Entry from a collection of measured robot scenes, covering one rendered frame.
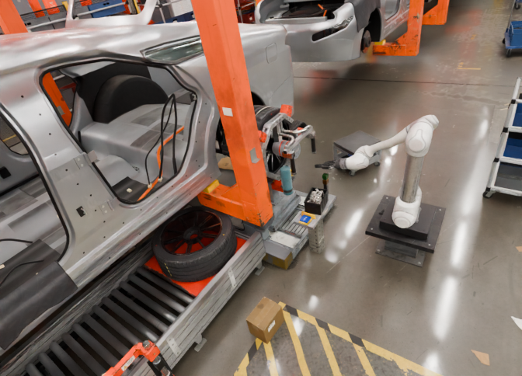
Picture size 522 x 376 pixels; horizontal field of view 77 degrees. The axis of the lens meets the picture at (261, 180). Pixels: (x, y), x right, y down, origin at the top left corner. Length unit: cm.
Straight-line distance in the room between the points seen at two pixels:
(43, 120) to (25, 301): 96
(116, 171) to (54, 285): 122
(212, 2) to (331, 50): 332
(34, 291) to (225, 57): 164
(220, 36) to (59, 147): 103
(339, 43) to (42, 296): 436
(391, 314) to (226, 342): 119
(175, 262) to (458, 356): 195
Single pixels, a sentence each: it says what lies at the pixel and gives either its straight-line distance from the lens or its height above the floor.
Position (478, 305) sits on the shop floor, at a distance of 289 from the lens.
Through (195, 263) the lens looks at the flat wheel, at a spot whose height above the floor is 47.
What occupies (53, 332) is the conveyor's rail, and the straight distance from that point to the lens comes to 291.
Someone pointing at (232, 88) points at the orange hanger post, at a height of 162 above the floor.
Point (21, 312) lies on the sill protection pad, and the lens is 226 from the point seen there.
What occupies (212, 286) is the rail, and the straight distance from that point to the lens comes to 246.
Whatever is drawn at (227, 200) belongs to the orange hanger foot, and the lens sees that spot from 264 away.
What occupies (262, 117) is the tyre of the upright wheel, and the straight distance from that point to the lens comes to 268.
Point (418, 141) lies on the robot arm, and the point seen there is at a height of 117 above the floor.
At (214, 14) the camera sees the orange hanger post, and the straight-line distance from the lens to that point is 191.
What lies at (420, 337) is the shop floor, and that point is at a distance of 264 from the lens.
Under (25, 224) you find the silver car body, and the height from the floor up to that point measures 91.
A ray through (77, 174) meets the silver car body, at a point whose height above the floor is 139.
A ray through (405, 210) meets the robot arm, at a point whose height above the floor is 62.
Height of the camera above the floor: 225
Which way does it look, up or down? 35 degrees down
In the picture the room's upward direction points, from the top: 11 degrees counter-clockwise
